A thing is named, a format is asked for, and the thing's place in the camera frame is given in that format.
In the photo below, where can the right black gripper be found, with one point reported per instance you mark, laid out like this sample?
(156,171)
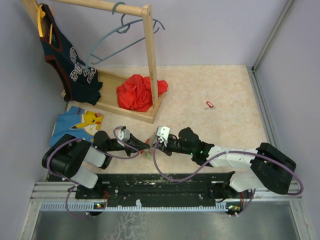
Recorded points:
(166,149)

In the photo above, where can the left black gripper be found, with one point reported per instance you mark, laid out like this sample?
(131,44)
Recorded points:
(135,143)

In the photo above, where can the red handled metal key organizer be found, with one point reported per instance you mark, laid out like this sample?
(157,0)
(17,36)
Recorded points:
(148,153)

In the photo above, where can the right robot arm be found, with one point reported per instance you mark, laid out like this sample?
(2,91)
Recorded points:
(254,168)

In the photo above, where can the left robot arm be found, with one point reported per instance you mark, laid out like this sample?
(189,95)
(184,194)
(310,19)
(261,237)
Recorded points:
(65,158)

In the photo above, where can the red crumpled shirt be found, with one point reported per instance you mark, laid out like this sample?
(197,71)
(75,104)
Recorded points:
(135,94)

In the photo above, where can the red tagged key far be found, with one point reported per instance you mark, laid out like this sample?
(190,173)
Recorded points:
(209,106)

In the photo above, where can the blue pikachu shirt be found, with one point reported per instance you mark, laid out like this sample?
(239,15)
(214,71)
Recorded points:
(77,122)

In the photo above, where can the navy basketball jersey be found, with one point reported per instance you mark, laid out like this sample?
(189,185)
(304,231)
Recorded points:
(80,83)

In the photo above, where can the yellow plastic hanger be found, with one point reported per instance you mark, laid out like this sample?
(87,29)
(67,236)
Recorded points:
(40,19)

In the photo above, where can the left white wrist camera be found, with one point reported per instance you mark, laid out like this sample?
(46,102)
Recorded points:
(124,134)

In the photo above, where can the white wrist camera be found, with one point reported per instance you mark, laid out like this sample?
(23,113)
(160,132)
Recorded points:
(162,134)
(124,134)

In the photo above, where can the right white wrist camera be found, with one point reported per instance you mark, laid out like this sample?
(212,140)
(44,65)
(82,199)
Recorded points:
(162,134)

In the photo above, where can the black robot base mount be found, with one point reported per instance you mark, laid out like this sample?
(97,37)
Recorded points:
(152,190)

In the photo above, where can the grey slotted cable duct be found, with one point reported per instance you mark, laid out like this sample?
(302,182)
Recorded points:
(94,207)

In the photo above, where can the aluminium frame rail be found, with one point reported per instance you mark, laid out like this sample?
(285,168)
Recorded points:
(256,80)

